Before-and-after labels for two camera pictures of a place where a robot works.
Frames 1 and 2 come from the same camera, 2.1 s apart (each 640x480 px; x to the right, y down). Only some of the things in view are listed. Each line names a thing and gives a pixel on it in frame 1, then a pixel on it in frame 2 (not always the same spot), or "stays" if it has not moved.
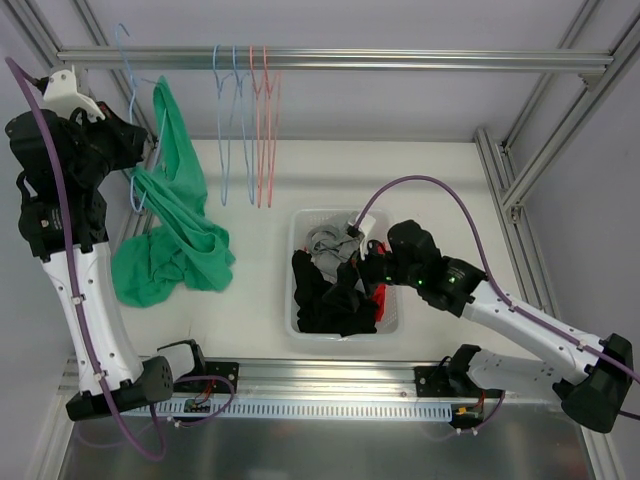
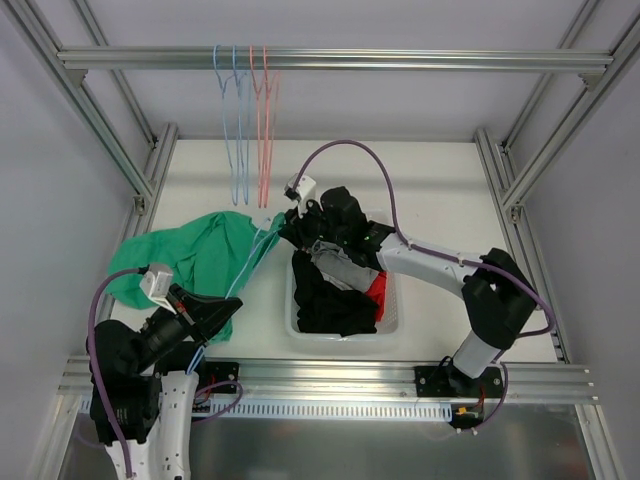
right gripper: (367, 267) -> (304, 230)
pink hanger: (257, 87) stays
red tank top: (379, 294) stays
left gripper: (129, 138) -> (189, 318)
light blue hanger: (131, 119) -> (196, 358)
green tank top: (183, 245) -> (225, 329)
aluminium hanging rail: (340, 58) stays
